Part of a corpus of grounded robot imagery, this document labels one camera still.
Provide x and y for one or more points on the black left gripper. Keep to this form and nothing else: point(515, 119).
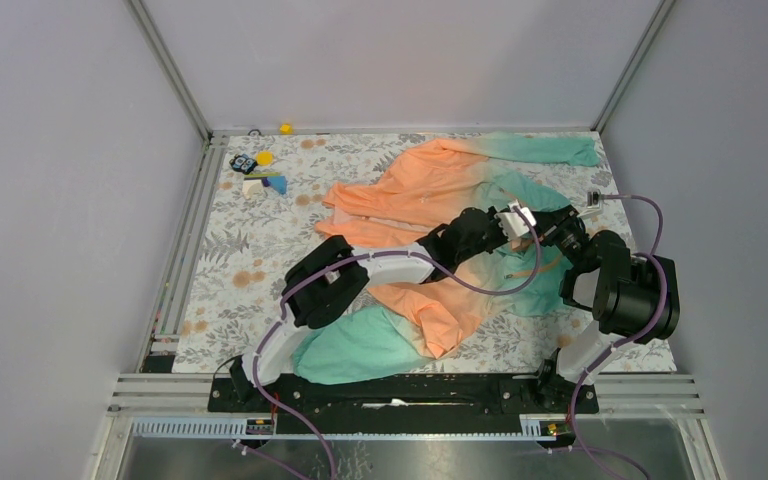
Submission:
point(501, 238)

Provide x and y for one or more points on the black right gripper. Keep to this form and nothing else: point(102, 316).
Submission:
point(550, 224)

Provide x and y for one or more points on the orange and teal jacket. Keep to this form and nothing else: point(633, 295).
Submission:
point(408, 326)

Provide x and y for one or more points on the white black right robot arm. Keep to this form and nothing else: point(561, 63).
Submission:
point(633, 299)

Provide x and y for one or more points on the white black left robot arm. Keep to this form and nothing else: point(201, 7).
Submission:
point(320, 287)

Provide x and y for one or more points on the blue triangular block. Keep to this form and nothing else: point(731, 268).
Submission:
point(278, 183)

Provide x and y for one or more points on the floral patterned table cloth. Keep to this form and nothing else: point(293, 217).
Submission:
point(250, 245)

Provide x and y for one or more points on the green yellow flat stick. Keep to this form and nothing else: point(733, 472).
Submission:
point(262, 175)

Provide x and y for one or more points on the yellow round disc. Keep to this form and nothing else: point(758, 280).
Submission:
point(264, 158)

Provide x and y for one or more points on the white toy block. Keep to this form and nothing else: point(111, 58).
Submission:
point(252, 188)

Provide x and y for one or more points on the black blue toy car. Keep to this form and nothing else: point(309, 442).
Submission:
point(243, 163)

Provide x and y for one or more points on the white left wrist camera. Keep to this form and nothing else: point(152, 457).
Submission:
point(516, 221)

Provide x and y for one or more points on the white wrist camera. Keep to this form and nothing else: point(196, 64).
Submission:
point(594, 204)
point(516, 221)

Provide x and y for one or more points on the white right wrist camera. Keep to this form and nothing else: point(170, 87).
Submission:
point(594, 204)

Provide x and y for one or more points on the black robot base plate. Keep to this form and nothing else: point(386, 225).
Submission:
point(496, 392)

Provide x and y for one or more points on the white slotted cable duct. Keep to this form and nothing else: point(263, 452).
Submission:
point(384, 427)

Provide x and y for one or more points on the aluminium frame rails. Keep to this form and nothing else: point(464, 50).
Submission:
point(174, 398)

